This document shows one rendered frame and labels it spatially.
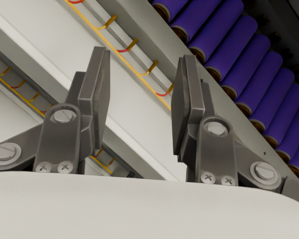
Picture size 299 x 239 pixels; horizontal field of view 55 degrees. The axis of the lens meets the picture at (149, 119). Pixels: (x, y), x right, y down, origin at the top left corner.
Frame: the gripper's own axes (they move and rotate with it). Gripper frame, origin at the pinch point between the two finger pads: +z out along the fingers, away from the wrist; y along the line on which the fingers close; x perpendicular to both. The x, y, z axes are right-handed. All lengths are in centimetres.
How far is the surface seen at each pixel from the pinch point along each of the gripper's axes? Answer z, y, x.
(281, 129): 7.7, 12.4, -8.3
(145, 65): 7.6, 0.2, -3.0
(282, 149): 6.8, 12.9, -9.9
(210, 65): 9.0, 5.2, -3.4
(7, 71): 16.7, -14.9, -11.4
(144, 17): 8.0, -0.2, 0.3
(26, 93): 16.5, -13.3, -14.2
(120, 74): 6.8, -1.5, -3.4
